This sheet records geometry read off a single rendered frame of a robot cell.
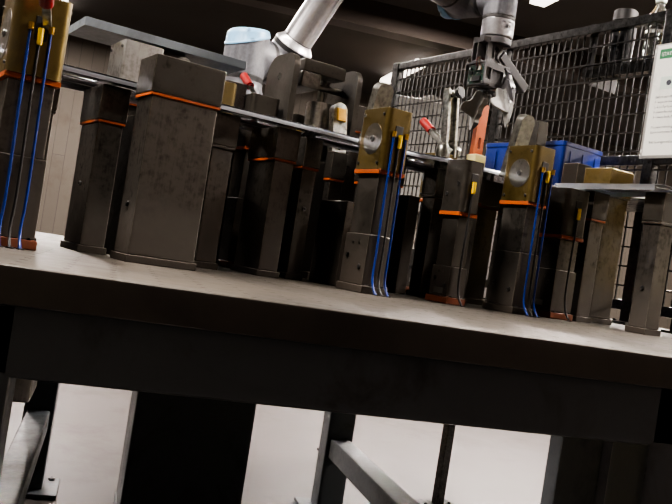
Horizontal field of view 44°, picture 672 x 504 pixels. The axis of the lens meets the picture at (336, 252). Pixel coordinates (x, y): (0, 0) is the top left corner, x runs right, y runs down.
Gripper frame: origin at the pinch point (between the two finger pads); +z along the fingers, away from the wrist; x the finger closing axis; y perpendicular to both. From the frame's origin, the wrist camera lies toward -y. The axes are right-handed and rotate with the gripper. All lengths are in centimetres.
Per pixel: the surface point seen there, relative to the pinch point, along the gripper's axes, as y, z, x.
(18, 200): 105, 33, 23
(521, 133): 6.8, 3.6, 17.7
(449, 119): 1.2, -2.6, -14.1
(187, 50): 66, -5, -27
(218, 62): 58, -4, -27
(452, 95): 0.8, -8.7, -14.8
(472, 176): 20.7, 15.2, 20.4
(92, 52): -121, -161, -849
